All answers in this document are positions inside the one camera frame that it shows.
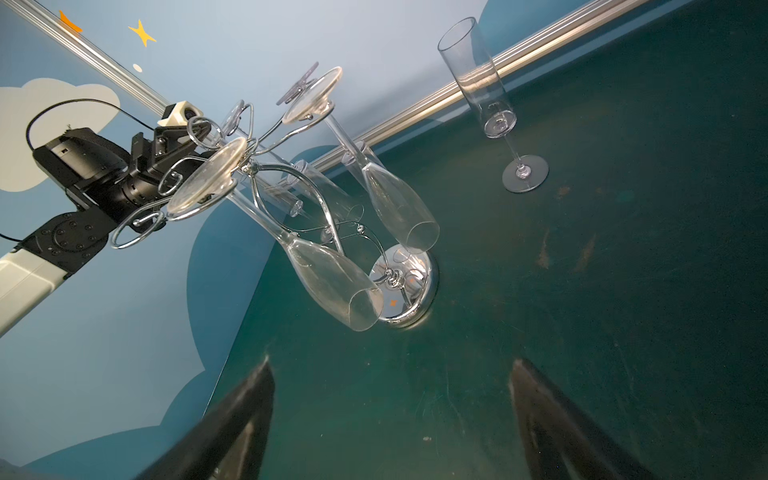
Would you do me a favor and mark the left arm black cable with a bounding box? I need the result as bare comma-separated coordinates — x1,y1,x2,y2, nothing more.
25,98,158,152

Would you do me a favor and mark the aluminium back frame rail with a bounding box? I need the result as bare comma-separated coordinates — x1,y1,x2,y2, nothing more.
0,0,655,175

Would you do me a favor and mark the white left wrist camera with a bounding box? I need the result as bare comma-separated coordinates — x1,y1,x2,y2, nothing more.
157,101,203,128

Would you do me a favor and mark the clear wine glass far right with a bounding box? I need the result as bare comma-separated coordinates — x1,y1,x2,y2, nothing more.
282,66,440,254

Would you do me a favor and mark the clear flute glass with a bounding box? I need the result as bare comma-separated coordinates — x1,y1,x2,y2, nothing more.
220,100,364,225
437,17,549,194
276,62,319,106

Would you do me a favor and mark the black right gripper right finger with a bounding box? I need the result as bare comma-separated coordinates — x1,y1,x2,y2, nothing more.
508,358,656,479

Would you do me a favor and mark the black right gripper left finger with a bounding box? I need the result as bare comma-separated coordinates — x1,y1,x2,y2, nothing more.
138,359,275,479

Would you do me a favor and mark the clear wine glass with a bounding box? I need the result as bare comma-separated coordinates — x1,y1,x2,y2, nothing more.
282,66,440,254
167,138,384,332

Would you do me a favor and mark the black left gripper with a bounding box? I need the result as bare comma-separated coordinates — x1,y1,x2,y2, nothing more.
128,128,198,192

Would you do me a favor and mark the chrome wine glass rack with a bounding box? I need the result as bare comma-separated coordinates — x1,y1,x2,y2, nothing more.
110,101,440,331

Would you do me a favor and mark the clear wine glass near right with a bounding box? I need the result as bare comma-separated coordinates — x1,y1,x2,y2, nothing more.
167,138,384,332

